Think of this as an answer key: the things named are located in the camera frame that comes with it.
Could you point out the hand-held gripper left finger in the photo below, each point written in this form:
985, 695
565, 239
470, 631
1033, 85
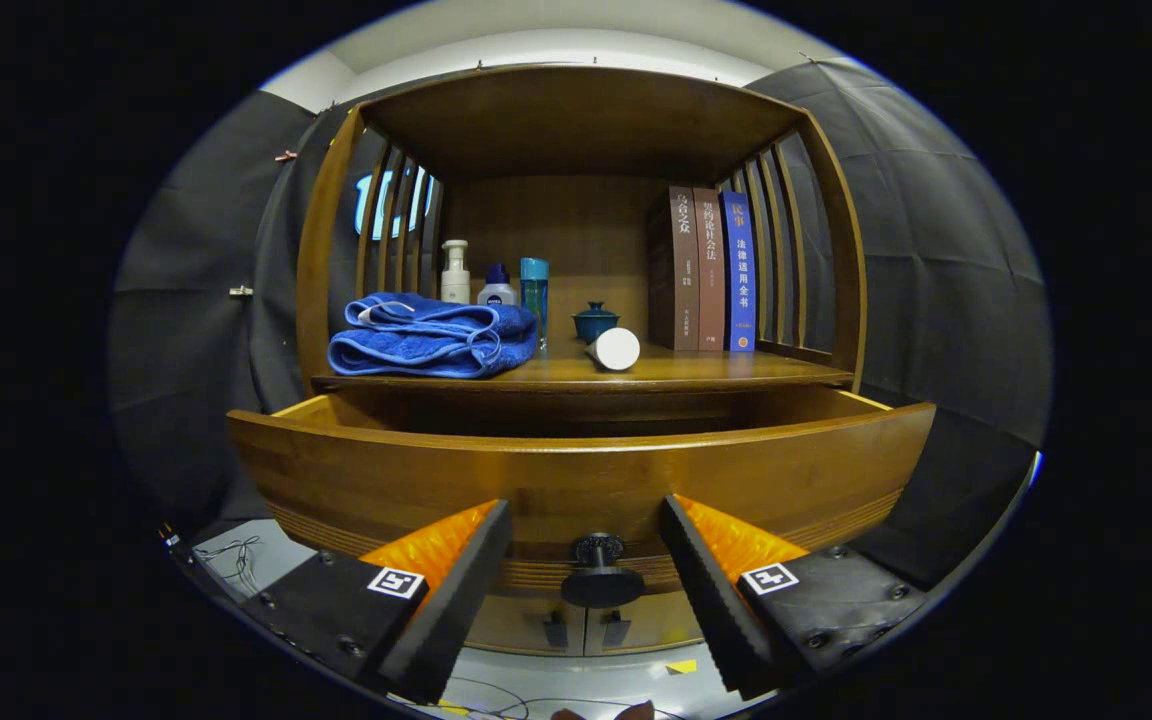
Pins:
441, 610

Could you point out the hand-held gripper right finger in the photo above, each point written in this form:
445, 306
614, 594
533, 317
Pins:
711, 600

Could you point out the wooden drawer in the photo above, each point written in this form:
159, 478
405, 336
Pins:
586, 470

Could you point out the white cleanser tube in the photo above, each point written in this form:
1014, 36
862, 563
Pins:
616, 349

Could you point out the wooden cabinet door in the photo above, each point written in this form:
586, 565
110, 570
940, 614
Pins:
661, 625
506, 630

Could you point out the wooden countertop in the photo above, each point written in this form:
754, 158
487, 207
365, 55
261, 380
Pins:
676, 372

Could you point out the wooden cabinet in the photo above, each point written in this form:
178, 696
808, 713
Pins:
576, 120

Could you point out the yellow floor tape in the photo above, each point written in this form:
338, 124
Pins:
682, 666

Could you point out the blue folded towel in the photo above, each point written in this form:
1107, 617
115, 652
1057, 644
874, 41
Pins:
416, 345

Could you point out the dark blue lidded teacup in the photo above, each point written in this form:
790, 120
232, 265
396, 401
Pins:
594, 325

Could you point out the white lotion bottle blue cap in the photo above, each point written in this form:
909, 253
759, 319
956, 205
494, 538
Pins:
496, 292

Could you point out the teal tumbler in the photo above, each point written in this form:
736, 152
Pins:
534, 295

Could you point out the reddish brown book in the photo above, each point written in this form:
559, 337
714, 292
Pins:
709, 270

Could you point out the white pump bottle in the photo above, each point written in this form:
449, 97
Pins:
454, 280

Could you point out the blue book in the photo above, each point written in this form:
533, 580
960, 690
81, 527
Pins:
739, 270

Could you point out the dark brown book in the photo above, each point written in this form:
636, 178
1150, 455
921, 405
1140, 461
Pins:
681, 270

